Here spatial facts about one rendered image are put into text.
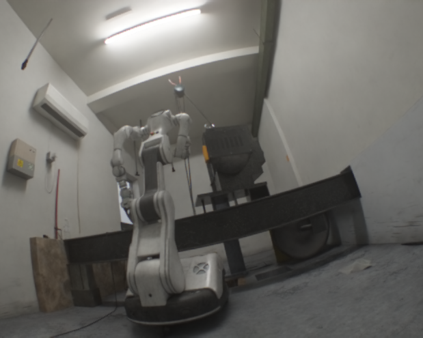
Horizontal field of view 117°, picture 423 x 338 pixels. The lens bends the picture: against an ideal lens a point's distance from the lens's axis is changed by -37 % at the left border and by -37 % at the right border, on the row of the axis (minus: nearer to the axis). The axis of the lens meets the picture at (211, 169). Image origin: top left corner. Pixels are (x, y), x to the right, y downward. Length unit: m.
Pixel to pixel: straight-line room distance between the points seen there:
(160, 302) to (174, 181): 3.90
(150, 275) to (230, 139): 1.54
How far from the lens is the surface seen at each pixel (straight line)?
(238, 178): 2.09
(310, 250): 2.19
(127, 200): 1.40
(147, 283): 1.01
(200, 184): 4.55
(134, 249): 1.11
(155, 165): 1.34
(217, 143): 2.05
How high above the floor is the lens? 0.42
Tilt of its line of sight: 20 degrees up
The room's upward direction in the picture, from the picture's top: 14 degrees counter-clockwise
